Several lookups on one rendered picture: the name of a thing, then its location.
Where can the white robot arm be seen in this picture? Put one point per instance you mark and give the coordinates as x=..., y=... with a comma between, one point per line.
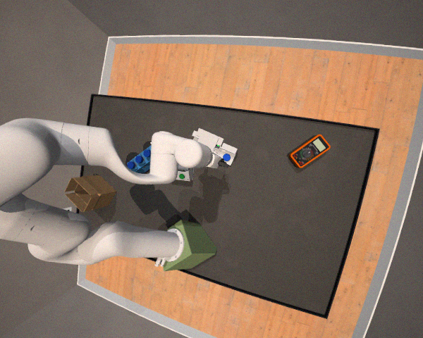
x=30, y=147

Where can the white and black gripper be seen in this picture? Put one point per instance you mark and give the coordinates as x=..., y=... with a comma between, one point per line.
x=217, y=161

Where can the orange digital multimeter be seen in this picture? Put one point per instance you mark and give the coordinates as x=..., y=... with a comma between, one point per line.
x=309, y=151

